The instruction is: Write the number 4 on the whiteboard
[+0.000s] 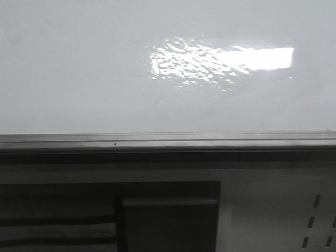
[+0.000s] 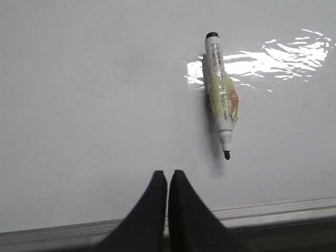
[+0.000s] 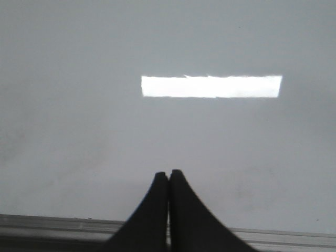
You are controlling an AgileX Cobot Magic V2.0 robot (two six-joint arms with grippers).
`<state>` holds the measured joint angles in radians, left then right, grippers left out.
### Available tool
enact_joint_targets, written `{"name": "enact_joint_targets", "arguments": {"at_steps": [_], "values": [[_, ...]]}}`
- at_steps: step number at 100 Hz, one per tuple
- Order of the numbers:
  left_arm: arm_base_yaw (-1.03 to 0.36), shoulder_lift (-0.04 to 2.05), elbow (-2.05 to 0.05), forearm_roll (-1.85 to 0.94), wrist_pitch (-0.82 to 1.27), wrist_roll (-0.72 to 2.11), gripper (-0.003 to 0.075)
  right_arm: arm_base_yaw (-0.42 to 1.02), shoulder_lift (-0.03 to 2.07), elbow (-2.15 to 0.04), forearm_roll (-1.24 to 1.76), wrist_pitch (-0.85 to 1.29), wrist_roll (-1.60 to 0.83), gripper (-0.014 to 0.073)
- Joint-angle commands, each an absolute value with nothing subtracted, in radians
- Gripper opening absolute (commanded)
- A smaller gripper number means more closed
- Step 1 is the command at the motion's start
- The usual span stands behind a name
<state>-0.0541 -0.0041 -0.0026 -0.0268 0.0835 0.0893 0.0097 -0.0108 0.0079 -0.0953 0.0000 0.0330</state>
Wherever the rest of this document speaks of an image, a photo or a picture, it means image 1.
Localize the grey metal whiteboard tray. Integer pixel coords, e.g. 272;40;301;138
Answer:
1;131;335;164

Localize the dark grey cabinet panel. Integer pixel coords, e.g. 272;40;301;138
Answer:
123;198;218;251

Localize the dark slatted frame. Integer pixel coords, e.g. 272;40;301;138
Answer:
1;182;220;251

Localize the white whiteboard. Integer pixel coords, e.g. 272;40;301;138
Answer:
1;1;335;134

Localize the white perforated metal panel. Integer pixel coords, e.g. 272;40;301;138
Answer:
216;169;335;251

